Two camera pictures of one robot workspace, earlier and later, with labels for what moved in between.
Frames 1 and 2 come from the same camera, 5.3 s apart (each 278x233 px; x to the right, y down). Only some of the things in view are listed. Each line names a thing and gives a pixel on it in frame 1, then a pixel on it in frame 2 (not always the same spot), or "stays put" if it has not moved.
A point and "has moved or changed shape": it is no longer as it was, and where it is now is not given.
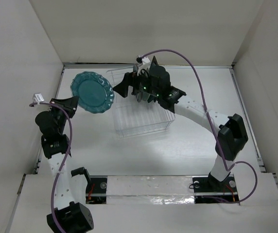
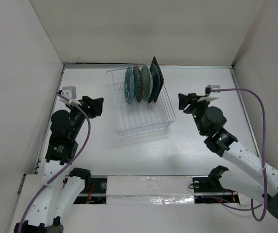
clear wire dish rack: (135, 118) stays put
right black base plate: (208, 189) stays put
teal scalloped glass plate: (95, 94) has moved or changed shape
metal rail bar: (121, 195) stays put
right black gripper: (130, 79) to (191, 99)
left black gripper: (69, 104) to (92, 107)
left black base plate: (97, 185) stays put
